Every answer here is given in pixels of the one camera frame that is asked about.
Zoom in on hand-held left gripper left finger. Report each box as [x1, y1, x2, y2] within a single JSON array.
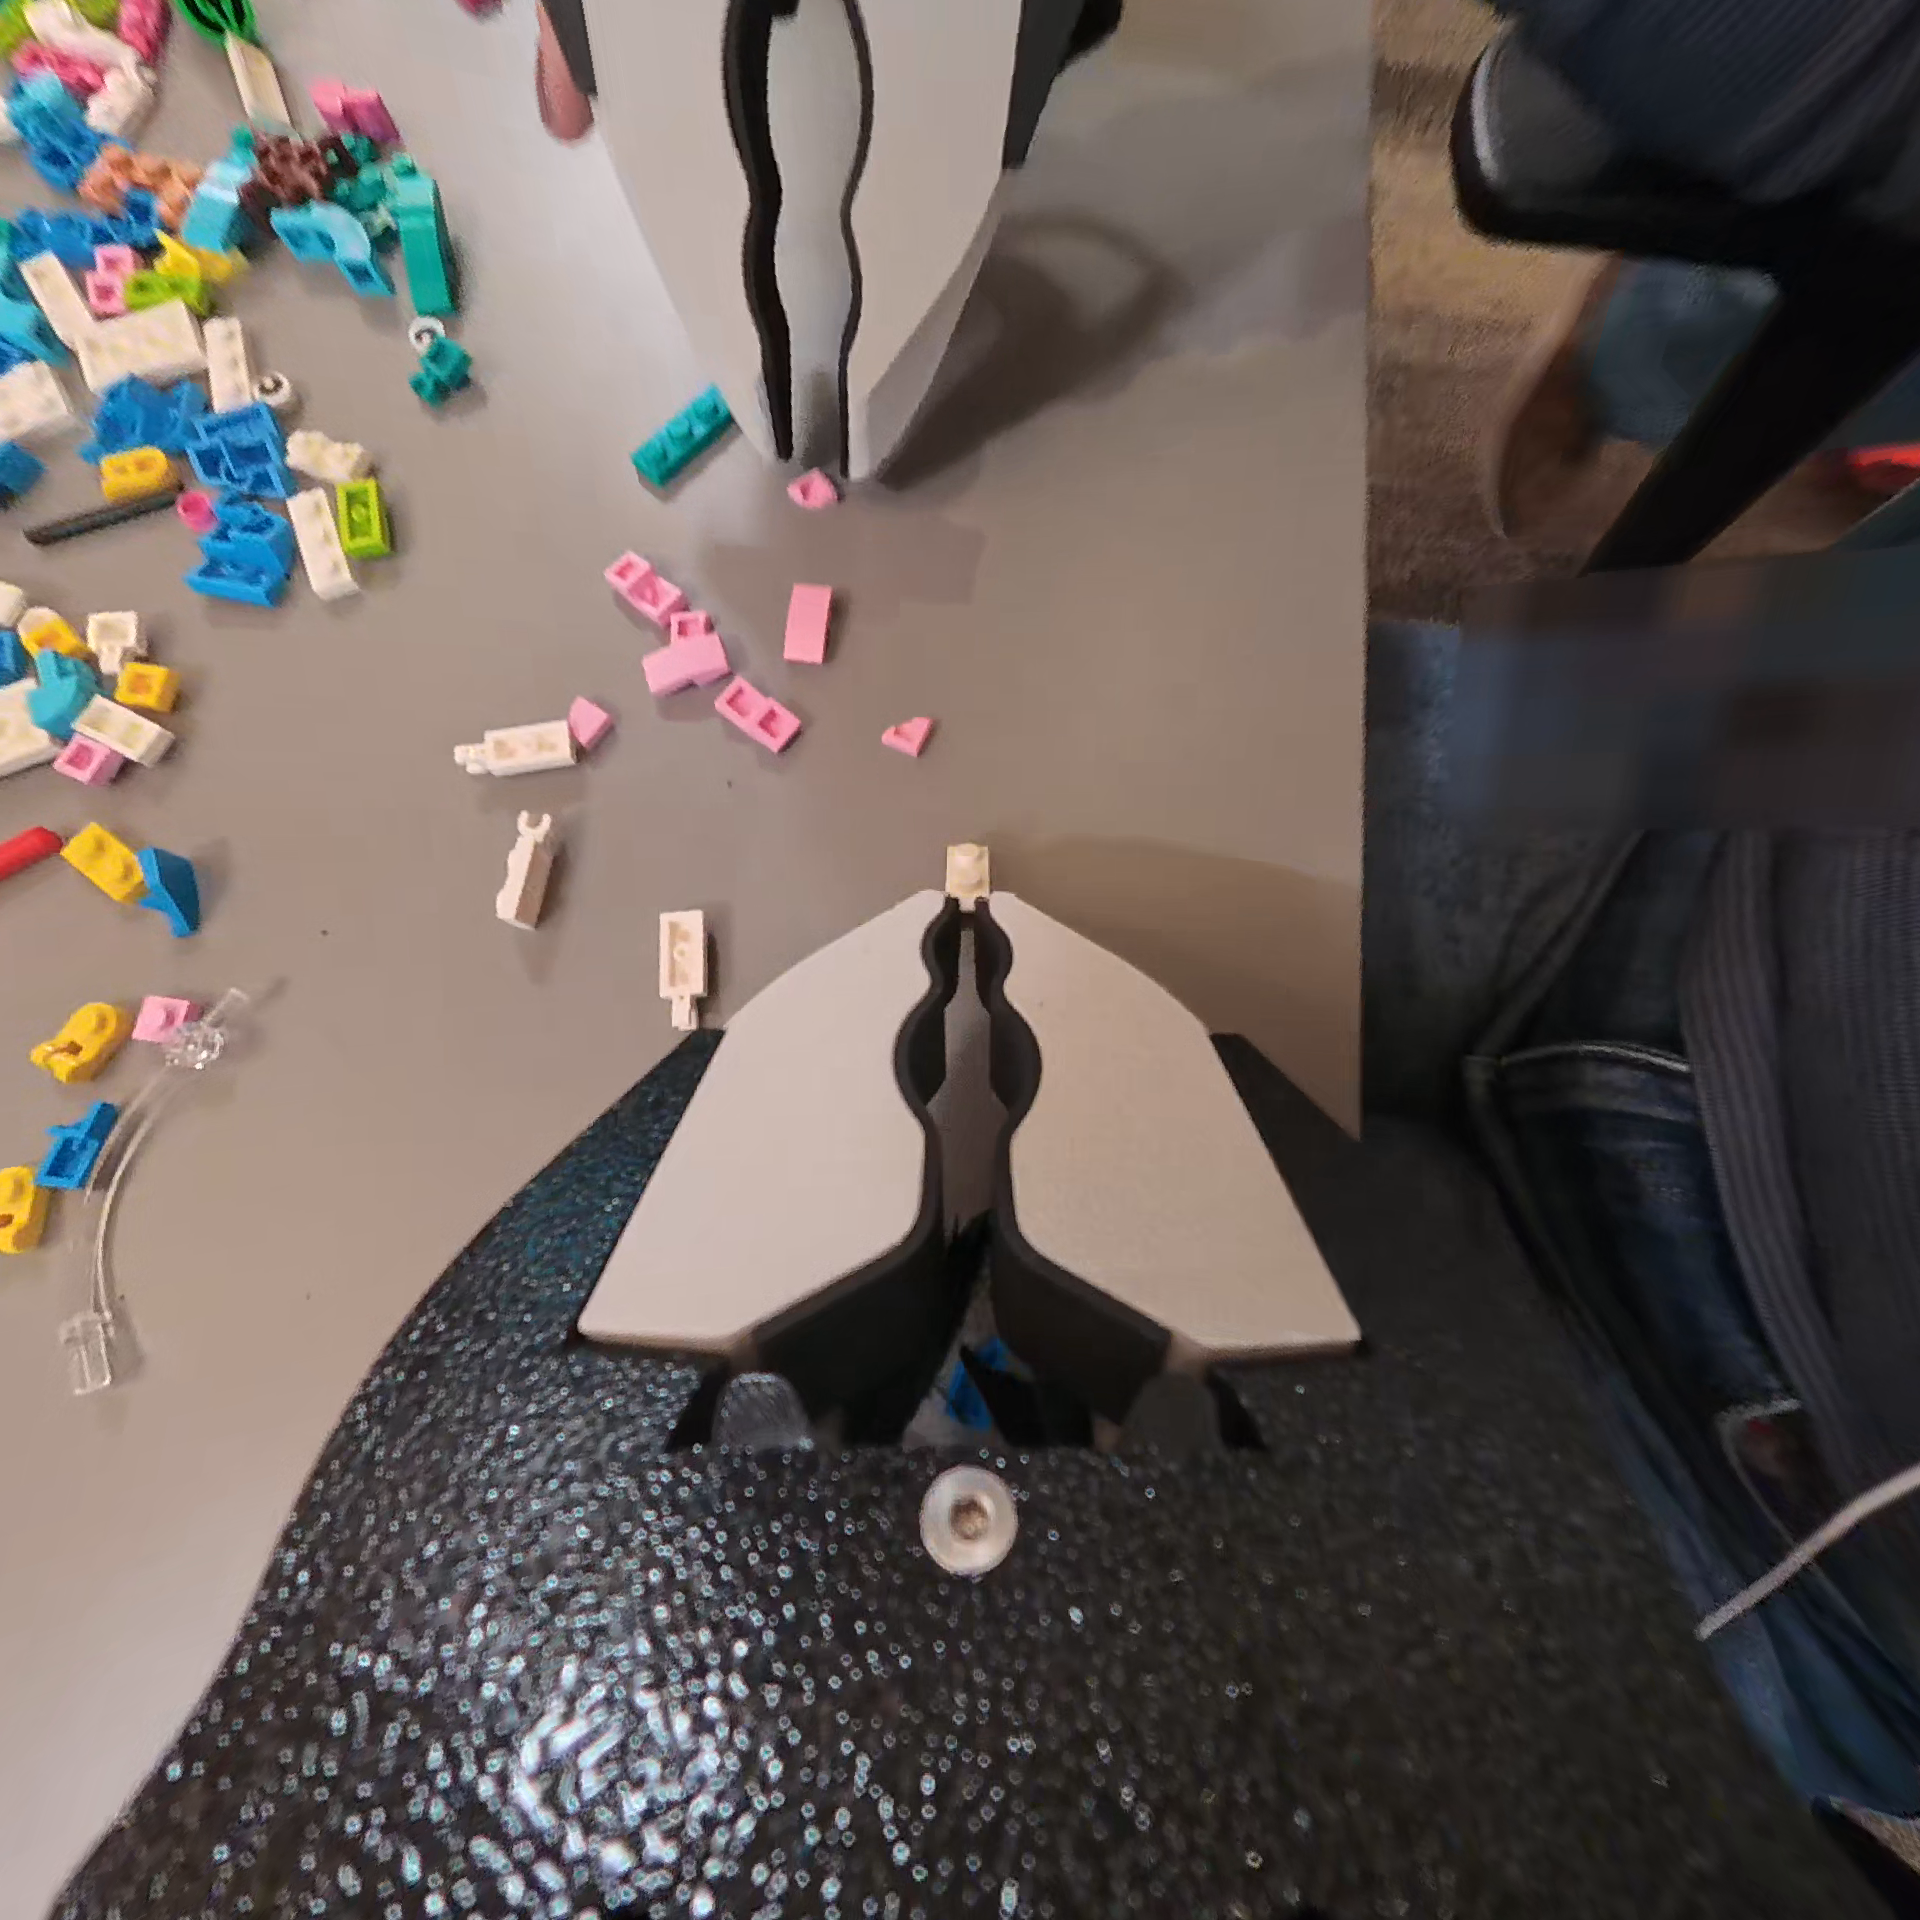
[[577, 886, 992, 1444]]

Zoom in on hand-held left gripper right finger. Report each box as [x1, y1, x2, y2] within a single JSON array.
[[971, 886, 1364, 1444]]

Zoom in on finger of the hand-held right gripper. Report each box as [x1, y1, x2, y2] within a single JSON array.
[[584, 0, 797, 464], [757, 0, 1045, 482]]

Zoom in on teal lego plate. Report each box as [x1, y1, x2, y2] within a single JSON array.
[[630, 385, 741, 491]]

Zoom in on white lego clip piece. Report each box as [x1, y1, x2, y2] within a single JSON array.
[[496, 811, 561, 933]]

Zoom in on pile of colourful lego bricks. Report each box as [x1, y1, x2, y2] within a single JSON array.
[[0, 0, 466, 789]]

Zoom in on black lego rod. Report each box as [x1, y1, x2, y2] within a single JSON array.
[[20, 491, 184, 548]]

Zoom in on small blue lego brick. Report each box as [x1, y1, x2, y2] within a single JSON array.
[[32, 1102, 121, 1194]]

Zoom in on yellow rounded lego piece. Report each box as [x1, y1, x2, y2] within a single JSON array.
[[29, 998, 134, 1086]]

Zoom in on clear curved lego piece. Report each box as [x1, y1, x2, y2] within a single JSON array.
[[57, 982, 289, 1396]]

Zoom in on person's right hand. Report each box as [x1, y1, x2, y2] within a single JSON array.
[[534, 19, 598, 144]]

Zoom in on person's blue jeans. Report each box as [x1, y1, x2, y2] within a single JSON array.
[[1464, 1036, 1920, 1824]]

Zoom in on dark striped shirt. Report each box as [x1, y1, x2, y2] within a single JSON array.
[[1677, 825, 1920, 1478]]

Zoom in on black office chair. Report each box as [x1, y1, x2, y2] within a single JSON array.
[[1452, 0, 1920, 576]]

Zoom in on white cord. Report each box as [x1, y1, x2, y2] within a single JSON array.
[[1697, 1462, 1920, 1641]]

